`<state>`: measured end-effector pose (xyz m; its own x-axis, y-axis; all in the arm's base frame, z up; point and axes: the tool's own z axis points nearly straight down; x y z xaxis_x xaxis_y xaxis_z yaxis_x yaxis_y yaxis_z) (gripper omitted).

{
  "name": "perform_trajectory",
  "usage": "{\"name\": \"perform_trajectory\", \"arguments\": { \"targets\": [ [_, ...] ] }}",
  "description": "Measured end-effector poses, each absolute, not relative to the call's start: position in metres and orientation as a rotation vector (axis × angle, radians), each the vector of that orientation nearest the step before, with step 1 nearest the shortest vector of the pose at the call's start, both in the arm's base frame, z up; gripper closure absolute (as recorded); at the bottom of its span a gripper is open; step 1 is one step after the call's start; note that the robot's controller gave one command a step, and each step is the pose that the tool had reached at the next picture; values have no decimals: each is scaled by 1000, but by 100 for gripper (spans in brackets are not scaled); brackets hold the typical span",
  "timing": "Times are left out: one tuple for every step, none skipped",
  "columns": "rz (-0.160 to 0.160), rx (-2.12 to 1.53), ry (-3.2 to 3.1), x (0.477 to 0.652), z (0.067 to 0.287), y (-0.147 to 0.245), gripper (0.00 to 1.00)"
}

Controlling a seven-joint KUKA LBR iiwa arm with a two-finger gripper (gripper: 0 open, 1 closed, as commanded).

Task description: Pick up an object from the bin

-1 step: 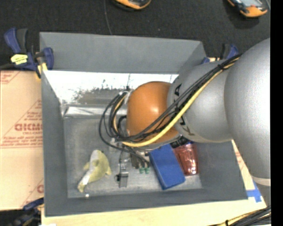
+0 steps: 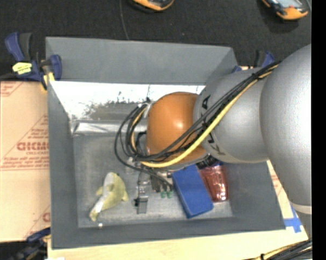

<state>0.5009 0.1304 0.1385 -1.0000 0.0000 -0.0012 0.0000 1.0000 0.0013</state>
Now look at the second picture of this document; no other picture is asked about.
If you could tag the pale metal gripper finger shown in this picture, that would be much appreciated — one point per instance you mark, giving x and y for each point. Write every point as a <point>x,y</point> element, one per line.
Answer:
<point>142,205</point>
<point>143,184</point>

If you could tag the yellow toy animal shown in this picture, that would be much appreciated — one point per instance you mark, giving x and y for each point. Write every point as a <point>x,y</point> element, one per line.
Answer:
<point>112,191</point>

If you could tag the blue sponge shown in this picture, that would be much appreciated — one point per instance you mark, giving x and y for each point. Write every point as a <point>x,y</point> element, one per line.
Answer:
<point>192,192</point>

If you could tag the red shiny packet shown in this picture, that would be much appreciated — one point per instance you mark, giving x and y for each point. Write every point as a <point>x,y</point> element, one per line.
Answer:
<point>217,184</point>

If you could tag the grey metal bin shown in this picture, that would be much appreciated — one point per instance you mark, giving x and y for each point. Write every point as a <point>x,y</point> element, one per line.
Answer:
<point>141,61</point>

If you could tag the brown cardboard board, red print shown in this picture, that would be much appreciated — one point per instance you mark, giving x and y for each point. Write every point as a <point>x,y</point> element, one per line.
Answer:
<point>21,156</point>

